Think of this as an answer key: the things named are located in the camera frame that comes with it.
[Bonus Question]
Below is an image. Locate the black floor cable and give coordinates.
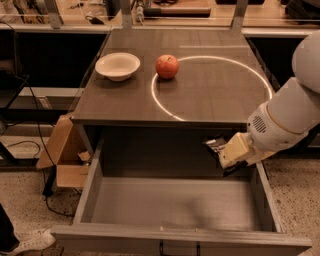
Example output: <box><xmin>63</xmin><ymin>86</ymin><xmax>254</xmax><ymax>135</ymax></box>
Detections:
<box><xmin>0</xmin><ymin>19</ymin><xmax>79</xmax><ymax>218</ymax></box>

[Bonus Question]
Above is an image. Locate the grey counter cabinet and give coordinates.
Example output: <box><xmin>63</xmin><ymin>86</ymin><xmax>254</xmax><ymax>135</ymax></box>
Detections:
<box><xmin>72</xmin><ymin>28</ymin><xmax>274</xmax><ymax>151</ymax></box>

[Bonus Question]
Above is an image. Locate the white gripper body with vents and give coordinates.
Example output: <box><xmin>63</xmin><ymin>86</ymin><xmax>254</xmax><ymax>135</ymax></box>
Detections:
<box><xmin>247</xmin><ymin>103</ymin><xmax>308</xmax><ymax>152</ymax></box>

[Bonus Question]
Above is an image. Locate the red apple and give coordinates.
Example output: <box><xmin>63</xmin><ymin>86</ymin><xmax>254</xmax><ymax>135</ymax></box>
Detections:
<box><xmin>155</xmin><ymin>55</ymin><xmax>179</xmax><ymax>79</ymax></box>

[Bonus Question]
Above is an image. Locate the black rxbar chocolate wrapper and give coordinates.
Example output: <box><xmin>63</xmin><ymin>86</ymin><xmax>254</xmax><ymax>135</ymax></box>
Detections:
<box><xmin>202</xmin><ymin>135</ymin><xmax>248</xmax><ymax>177</ymax></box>

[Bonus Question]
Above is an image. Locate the white sneaker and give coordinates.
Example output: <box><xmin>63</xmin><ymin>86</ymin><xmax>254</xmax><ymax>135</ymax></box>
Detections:
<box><xmin>0</xmin><ymin>229</ymin><xmax>56</xmax><ymax>256</ymax></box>

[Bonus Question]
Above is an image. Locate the black drawer handle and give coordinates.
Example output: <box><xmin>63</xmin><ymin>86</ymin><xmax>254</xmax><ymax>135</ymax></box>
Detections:
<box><xmin>159</xmin><ymin>241</ymin><xmax>201</xmax><ymax>256</ymax></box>

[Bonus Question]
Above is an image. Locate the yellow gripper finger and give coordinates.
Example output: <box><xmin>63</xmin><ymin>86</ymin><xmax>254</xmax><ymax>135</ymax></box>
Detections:
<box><xmin>219</xmin><ymin>132</ymin><xmax>254</xmax><ymax>169</ymax></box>
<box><xmin>246</xmin><ymin>150</ymin><xmax>275</xmax><ymax>166</ymax></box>

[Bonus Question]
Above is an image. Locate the dark trouser leg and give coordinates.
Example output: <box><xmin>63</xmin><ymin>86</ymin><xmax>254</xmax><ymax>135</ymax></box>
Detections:
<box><xmin>0</xmin><ymin>204</ymin><xmax>19</xmax><ymax>253</ymax></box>

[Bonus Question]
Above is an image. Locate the brown cardboard box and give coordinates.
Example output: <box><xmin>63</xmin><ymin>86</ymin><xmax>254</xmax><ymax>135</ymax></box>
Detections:
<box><xmin>36</xmin><ymin>114</ymin><xmax>91</xmax><ymax>188</ymax></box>

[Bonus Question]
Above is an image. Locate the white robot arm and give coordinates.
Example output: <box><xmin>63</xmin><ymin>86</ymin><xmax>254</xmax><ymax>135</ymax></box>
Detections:
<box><xmin>219</xmin><ymin>31</ymin><xmax>320</xmax><ymax>169</ymax></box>

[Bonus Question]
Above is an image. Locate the white ceramic bowl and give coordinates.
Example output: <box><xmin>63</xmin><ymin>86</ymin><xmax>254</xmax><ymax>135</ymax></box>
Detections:
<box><xmin>95</xmin><ymin>53</ymin><xmax>140</xmax><ymax>82</ymax></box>

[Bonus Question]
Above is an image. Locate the grey open drawer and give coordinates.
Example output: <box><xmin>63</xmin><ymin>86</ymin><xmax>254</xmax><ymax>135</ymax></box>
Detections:
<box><xmin>52</xmin><ymin>132</ymin><xmax>312</xmax><ymax>256</ymax></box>

